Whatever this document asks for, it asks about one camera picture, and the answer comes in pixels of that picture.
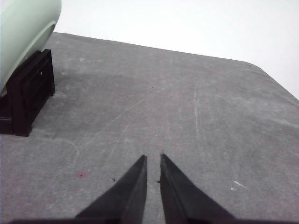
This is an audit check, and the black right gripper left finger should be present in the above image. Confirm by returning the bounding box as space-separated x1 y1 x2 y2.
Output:
73 155 147 224

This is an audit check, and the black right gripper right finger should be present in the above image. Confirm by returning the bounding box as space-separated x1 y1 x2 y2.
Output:
160 154 235 224

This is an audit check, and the black plastic dish rack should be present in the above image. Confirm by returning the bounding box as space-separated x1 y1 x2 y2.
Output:
0 49 56 137

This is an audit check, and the light green plate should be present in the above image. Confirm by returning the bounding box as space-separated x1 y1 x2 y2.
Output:
0 0 62 97

